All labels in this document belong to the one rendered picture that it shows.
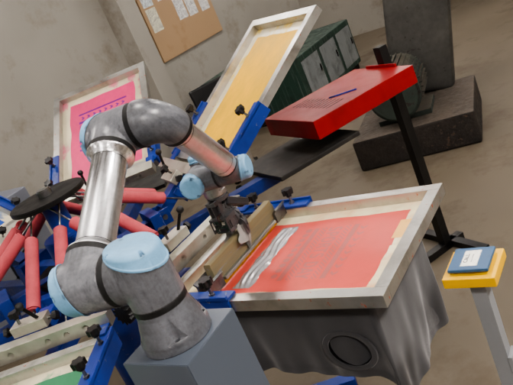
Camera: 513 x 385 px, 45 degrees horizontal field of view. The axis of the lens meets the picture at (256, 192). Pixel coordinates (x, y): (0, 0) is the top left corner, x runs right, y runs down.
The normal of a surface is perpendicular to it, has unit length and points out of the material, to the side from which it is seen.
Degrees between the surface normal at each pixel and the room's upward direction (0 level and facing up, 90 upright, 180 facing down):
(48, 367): 90
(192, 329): 72
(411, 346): 95
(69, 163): 32
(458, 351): 0
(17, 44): 90
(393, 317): 92
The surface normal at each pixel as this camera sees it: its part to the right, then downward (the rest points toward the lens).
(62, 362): 0.00, 0.35
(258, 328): -0.49, 0.52
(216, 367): 0.80, -0.14
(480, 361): -0.38, -0.87
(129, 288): -0.22, 0.42
